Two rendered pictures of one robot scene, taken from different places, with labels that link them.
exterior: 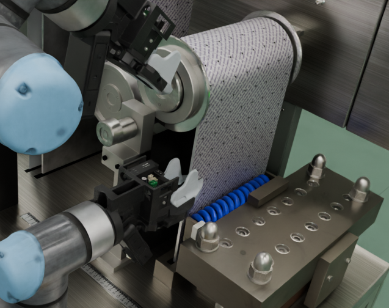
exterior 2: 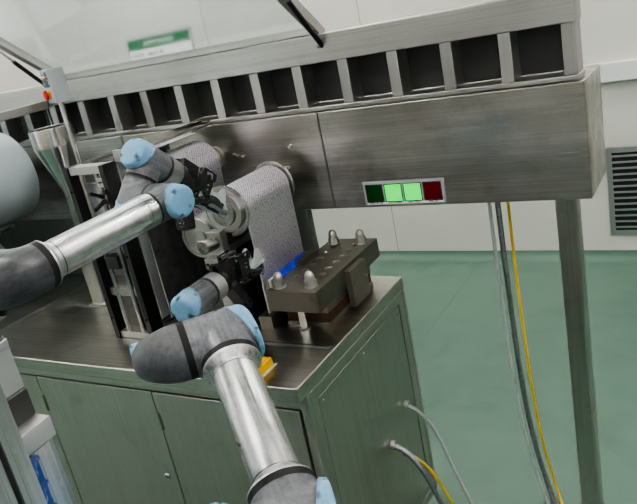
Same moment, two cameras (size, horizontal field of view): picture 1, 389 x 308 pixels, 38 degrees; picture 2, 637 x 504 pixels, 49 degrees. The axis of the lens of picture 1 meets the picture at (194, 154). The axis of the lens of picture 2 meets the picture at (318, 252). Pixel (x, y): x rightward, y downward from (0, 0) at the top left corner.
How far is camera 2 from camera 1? 113 cm
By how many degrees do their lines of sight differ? 14
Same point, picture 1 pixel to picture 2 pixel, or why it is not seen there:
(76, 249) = (211, 289)
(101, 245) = (222, 287)
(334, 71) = (315, 179)
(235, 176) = (284, 256)
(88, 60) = not seen: hidden behind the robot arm
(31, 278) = (196, 303)
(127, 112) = (210, 235)
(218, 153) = (267, 240)
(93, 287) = not seen: hidden behind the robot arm
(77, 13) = (174, 178)
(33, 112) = (179, 199)
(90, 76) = not seen: hidden behind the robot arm
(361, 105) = (336, 190)
